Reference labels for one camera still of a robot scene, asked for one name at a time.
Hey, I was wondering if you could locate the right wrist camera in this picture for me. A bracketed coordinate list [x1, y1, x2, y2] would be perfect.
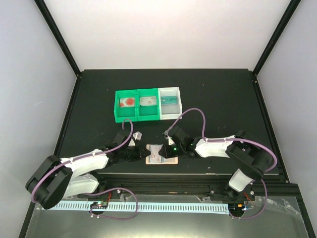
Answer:
[163, 130, 175, 146]

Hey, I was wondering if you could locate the purple cable loop front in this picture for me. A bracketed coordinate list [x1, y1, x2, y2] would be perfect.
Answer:
[89, 184, 141, 220]

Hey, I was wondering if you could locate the black aluminium rail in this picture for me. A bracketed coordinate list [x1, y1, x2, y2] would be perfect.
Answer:
[37, 172, 251, 199]

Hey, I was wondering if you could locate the small circuit board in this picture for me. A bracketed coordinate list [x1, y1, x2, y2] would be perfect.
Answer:
[91, 201, 108, 209]

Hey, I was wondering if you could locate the green bin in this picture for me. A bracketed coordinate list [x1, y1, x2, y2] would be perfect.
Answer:
[137, 88, 159, 121]
[113, 90, 137, 123]

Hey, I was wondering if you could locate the beige card holder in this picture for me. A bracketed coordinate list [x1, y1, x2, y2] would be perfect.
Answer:
[154, 157, 178, 165]

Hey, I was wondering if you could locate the black frame post left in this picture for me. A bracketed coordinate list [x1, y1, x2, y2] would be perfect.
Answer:
[34, 0, 81, 77]

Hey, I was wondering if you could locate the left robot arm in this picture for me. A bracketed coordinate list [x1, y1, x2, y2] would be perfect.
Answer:
[25, 130, 151, 209]

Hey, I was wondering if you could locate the red circle card in bin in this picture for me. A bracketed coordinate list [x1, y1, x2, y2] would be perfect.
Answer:
[119, 98, 135, 108]

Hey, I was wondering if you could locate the white slotted cable duct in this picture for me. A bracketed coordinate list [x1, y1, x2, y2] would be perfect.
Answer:
[51, 200, 229, 215]

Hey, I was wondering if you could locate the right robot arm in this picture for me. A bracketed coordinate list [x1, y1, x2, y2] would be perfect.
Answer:
[158, 128, 277, 201]

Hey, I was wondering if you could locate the black frame post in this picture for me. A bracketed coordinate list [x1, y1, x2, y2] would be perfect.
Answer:
[253, 0, 301, 76]
[34, 0, 81, 77]

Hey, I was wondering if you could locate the black frame post right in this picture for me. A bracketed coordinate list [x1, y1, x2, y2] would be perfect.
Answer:
[253, 0, 301, 76]

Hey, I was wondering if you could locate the white card in bin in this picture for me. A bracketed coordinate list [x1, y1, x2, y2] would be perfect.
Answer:
[140, 96, 157, 107]

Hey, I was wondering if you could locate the white bin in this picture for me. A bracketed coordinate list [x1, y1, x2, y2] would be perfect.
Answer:
[158, 87, 182, 120]

